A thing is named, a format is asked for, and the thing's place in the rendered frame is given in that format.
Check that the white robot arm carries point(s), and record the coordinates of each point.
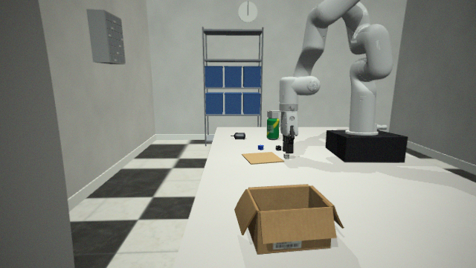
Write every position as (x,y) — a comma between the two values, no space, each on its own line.
(363,38)

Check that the open brown cardboard box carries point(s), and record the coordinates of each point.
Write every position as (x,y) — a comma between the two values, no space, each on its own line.
(287,213)

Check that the tan square mat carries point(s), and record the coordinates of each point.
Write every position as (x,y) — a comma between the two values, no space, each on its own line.
(261,158)

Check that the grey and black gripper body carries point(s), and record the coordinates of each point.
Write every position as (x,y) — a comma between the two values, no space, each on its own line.
(289,118)

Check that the green soda can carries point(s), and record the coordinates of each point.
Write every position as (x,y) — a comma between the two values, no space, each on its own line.
(273,128)

